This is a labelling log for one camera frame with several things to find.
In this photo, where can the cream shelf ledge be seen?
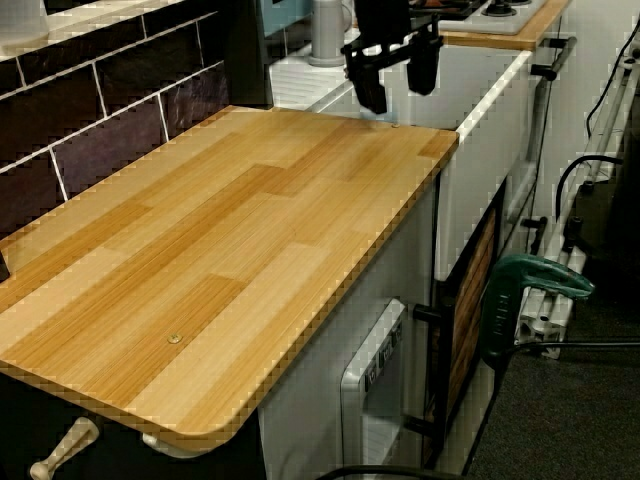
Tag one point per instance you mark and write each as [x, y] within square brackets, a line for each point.
[90, 30]

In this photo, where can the grey toy dispenser panel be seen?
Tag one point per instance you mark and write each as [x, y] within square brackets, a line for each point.
[372, 350]

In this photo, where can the narrow dark hutch side panel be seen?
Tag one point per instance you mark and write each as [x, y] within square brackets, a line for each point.
[4, 265]

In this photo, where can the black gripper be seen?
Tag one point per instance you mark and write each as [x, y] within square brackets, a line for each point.
[382, 25]

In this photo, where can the green clamp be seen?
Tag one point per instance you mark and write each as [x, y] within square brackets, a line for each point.
[500, 310]

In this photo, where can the white curved toy faucet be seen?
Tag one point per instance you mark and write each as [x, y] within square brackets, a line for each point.
[327, 35]

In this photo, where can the dark tile backsplash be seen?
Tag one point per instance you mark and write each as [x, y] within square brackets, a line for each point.
[125, 100]

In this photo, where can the wide dark hutch upright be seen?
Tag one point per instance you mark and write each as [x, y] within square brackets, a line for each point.
[245, 60]

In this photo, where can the toy stove top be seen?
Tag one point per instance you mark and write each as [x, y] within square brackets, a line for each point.
[500, 22]

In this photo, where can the dark equipment box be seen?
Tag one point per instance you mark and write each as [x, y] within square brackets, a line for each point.
[610, 215]

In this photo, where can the aluminium frame rail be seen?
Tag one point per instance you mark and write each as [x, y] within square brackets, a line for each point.
[542, 327]

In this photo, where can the teal plastic bin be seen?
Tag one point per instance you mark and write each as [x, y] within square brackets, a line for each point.
[295, 15]

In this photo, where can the wood slat cabinet door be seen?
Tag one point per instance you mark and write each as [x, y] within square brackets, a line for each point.
[472, 300]

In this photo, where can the white rounded bracket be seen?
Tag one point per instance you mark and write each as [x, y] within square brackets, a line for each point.
[170, 447]

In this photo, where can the black stove knob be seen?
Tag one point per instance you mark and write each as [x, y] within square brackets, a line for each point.
[500, 7]

